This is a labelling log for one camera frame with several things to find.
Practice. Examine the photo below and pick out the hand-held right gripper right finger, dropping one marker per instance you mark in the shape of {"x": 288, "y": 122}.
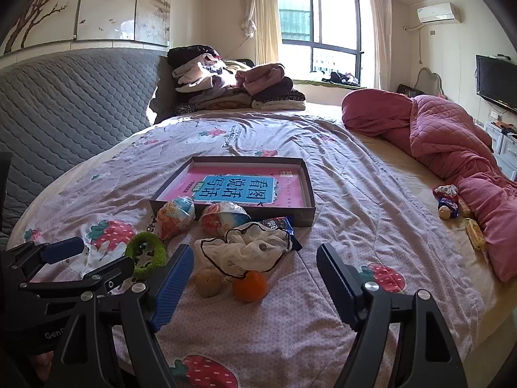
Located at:
{"x": 337, "y": 283}

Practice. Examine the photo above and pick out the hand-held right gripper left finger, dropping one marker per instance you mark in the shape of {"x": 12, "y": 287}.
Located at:
{"x": 174, "y": 287}

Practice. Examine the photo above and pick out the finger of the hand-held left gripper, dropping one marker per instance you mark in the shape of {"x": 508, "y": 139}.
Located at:
{"x": 109, "y": 273}
{"x": 62, "y": 250}

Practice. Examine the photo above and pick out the tan walnut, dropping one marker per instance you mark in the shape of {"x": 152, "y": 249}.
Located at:
{"x": 209, "y": 283}

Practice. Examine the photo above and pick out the green scrunchie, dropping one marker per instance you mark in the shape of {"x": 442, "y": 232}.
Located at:
{"x": 159, "y": 250}

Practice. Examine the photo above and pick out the plastic-wrapped toy ball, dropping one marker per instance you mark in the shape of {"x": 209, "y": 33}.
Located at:
{"x": 222, "y": 220}
{"x": 175, "y": 218}

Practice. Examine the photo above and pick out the large orange tangerine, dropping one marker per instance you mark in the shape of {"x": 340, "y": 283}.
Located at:
{"x": 249, "y": 287}

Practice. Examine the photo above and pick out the white spotted cloth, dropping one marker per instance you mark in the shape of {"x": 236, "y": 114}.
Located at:
{"x": 242, "y": 250}

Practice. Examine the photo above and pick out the grey cardboard box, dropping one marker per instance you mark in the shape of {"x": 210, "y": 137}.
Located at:
{"x": 309, "y": 210}

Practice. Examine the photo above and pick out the blue cookie packet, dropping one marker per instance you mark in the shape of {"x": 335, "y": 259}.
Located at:
{"x": 282, "y": 224}

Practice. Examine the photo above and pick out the strawberry print bedsheet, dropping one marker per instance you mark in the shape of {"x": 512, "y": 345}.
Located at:
{"x": 343, "y": 169}

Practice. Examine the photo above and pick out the beige mattress sheet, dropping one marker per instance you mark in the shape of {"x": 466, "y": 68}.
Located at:
{"x": 404, "y": 178}

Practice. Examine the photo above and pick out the small tan nut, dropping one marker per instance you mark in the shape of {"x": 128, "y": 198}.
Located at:
{"x": 444, "y": 212}

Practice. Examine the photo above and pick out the yellow snack packet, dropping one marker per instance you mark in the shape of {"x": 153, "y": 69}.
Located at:
{"x": 474, "y": 234}

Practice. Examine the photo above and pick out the grey quilted headboard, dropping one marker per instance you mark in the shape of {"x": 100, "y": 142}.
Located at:
{"x": 72, "y": 101}

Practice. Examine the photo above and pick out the pink quilt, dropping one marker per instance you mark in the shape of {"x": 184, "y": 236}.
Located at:
{"x": 436, "y": 129}

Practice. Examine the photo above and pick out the green sill cushion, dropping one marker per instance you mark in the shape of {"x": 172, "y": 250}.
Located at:
{"x": 311, "y": 83}

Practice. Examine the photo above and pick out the dark clothes heap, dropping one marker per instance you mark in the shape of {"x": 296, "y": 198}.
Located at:
{"x": 341, "y": 77}

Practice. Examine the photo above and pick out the pile of folded clothes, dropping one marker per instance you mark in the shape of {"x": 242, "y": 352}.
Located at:
{"x": 226, "y": 85}

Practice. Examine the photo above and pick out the white drawer cabinet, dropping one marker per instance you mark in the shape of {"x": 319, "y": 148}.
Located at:
{"x": 507, "y": 149}

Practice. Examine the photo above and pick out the beige curtain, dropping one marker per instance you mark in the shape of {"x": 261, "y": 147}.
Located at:
{"x": 379, "y": 36}
{"x": 262, "y": 16}

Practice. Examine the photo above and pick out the black television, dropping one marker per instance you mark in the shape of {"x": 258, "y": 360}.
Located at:
{"x": 499, "y": 79}

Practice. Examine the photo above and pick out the dark framed window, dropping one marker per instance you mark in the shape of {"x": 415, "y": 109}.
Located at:
{"x": 335, "y": 20}

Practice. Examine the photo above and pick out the white air conditioner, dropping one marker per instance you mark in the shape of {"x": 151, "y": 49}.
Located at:
{"x": 438, "y": 13}

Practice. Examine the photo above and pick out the white curved metal frame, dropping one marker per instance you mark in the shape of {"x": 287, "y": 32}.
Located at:
{"x": 434, "y": 73}

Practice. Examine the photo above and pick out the blossom painted wall panel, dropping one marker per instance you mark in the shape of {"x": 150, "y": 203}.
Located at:
{"x": 113, "y": 4}

